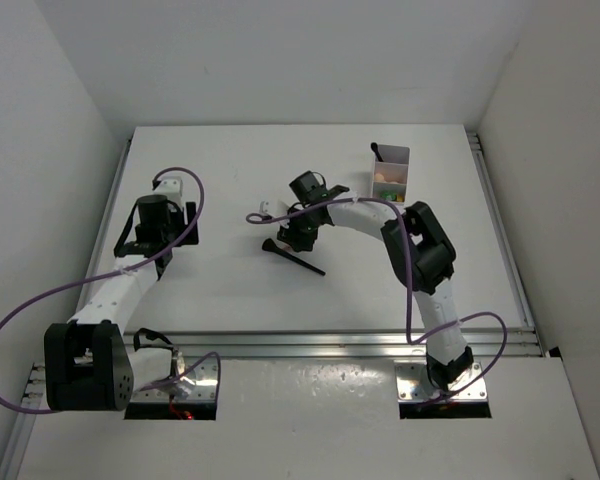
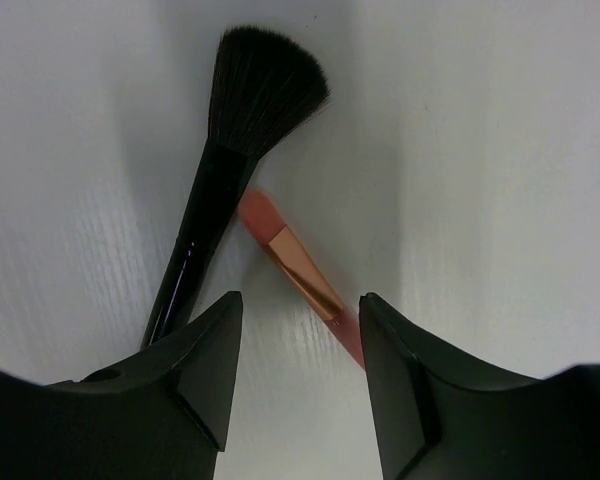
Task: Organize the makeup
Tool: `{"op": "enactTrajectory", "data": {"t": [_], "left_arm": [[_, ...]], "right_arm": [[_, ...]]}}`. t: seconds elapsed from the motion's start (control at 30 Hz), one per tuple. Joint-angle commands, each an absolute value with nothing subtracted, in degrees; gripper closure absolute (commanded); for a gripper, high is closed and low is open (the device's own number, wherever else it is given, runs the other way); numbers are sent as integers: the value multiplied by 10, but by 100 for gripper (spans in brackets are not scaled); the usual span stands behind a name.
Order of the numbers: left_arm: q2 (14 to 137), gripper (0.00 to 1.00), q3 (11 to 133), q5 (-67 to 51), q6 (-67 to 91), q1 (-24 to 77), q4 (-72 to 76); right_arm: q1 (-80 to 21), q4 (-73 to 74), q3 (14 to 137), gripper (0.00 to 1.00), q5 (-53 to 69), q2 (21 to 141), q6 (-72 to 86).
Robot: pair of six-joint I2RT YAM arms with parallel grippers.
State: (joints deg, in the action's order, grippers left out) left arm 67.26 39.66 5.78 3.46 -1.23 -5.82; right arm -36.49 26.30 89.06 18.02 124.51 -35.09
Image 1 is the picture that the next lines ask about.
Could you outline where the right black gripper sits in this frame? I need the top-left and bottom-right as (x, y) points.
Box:
(278, 206), (322, 251)

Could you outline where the large black makeup brush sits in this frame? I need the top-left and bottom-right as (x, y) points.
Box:
(261, 238), (326, 277)

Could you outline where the green tube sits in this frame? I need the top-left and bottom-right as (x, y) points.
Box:
(379, 190), (398, 202)

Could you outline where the black brush pink handle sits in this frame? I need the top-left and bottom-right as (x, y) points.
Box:
(370, 142), (384, 163)

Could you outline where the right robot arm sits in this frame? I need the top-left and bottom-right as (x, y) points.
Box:
(277, 171), (473, 392)

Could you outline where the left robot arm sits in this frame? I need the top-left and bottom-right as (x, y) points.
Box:
(44, 194), (199, 411)

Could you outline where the white divided organizer box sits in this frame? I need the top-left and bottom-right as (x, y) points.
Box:
(370, 142), (411, 204)

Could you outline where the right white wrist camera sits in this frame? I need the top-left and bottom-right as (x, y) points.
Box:
(259, 200), (289, 218)

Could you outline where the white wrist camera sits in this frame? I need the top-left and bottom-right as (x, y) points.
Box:
(259, 200), (289, 218)
(152, 176), (183, 209)

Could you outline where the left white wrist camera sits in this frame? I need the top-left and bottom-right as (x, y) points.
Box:
(152, 176), (183, 209)

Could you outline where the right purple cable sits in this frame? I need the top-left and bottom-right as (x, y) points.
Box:
(245, 198), (508, 401)

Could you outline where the purple cable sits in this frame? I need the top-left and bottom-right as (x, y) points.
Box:
(245, 198), (508, 401)
(0, 167), (222, 415)

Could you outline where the aluminium rail frame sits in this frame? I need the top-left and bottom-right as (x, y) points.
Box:
(0, 132), (544, 480)

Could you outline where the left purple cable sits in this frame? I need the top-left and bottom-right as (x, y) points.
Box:
(0, 167), (222, 415)

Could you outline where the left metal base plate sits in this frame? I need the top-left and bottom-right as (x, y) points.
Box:
(130, 347), (222, 405)

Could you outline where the metal base plate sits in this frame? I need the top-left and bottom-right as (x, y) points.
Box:
(394, 360), (488, 405)
(130, 347), (222, 405)

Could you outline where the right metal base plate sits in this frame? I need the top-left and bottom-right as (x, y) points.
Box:
(394, 360), (488, 405)

